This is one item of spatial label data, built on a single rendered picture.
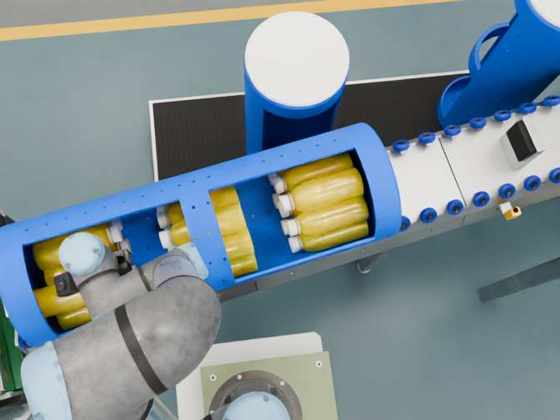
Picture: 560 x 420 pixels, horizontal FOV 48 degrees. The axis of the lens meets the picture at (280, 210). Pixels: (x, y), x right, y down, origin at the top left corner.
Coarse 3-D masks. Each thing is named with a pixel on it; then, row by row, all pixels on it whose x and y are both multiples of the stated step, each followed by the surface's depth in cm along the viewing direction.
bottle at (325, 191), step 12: (312, 180) 145; (324, 180) 144; (336, 180) 144; (348, 180) 144; (360, 180) 144; (300, 192) 143; (312, 192) 143; (324, 192) 143; (336, 192) 144; (348, 192) 144; (360, 192) 145; (300, 204) 143; (312, 204) 143; (324, 204) 145
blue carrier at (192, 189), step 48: (288, 144) 147; (336, 144) 142; (144, 192) 140; (192, 192) 137; (240, 192) 161; (384, 192) 139; (0, 240) 134; (144, 240) 160; (192, 240) 134; (0, 288) 130; (48, 336) 137
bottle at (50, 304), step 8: (40, 288) 142; (48, 288) 141; (40, 296) 140; (48, 296) 139; (56, 296) 139; (72, 296) 140; (80, 296) 140; (40, 304) 139; (48, 304) 139; (56, 304) 139; (64, 304) 140; (72, 304) 140; (80, 304) 141; (48, 312) 140; (56, 312) 141
